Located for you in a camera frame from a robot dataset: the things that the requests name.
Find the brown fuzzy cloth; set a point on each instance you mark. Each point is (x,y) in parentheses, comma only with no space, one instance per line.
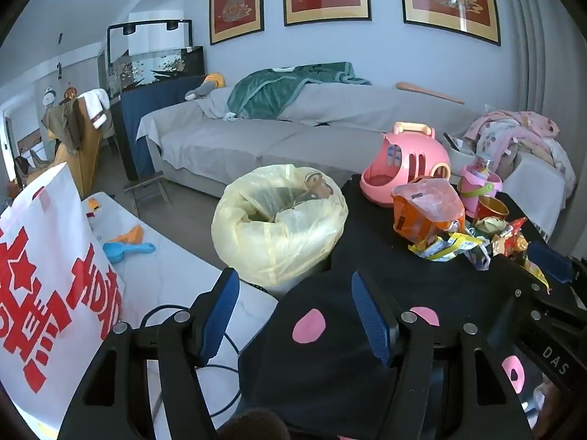
(254,427)

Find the blue covered cabinet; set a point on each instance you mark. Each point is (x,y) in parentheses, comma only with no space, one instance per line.
(142,119)

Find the cream crumpled wrapper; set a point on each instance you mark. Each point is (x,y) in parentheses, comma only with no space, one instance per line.
(490,227)

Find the pink toy bucket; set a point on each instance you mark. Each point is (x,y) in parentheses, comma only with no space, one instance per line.
(477,188)

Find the colourful packet in bucket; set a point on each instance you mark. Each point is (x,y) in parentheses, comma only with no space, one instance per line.
(481,167)

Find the white tasselled sofa throw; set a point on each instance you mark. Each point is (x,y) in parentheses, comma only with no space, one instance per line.
(536,192)

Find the green blanket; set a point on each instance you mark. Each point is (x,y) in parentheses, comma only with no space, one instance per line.
(275,89)

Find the small wooden stool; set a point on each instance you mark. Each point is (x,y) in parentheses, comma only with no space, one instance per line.
(146,188)

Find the red gold paper cup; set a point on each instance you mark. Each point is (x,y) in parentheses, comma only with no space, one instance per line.
(490,208)

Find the wooden chair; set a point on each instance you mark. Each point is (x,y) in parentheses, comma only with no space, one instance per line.
(89,156)

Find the brown garment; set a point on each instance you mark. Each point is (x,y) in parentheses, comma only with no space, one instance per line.
(64,123)

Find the pink toy carrier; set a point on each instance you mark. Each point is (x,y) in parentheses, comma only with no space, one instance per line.
(412,156)

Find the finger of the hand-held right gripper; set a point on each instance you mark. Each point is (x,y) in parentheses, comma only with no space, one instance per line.
(527,305)
(550,261)

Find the wooden bat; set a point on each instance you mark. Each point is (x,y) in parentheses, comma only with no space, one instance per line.
(426,92)

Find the white towel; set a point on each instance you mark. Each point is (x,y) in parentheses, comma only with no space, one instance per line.
(97,105)

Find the blue toy scoop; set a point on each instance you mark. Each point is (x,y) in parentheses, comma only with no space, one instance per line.
(124,252)

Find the orange snack bag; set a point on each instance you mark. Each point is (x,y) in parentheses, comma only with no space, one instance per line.
(426,206)

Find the orange toy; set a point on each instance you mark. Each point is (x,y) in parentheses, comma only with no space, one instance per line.
(128,233)

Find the yellow wrapper strip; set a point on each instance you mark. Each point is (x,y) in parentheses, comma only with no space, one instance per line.
(539,275)

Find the white ceramic pot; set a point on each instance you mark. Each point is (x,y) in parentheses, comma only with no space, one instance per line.
(458,149)

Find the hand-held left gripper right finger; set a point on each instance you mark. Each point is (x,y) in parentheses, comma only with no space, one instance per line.
(372,318)

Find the grey sofa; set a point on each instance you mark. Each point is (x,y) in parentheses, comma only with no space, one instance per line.
(275,146)

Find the yellow plastic bag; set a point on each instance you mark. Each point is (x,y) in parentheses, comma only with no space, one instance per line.
(275,238)

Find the grey yellow plush toy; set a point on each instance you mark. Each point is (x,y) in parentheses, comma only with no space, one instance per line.
(206,86)

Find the red orange wrapper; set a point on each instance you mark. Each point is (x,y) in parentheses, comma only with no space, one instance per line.
(509,238)

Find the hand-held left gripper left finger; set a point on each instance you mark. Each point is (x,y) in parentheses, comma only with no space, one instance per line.
(219,318)

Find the yellow blue crumpled wrapper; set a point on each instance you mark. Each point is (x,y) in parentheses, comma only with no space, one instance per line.
(445,247)

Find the pale curtain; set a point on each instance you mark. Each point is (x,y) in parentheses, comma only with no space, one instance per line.
(545,32)

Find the small yellow toy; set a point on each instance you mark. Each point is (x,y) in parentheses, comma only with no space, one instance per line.
(94,205)

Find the glass fish tank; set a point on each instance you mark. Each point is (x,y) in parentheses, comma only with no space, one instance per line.
(151,62)

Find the white bag with red print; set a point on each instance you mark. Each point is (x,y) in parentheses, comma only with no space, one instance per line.
(46,261)

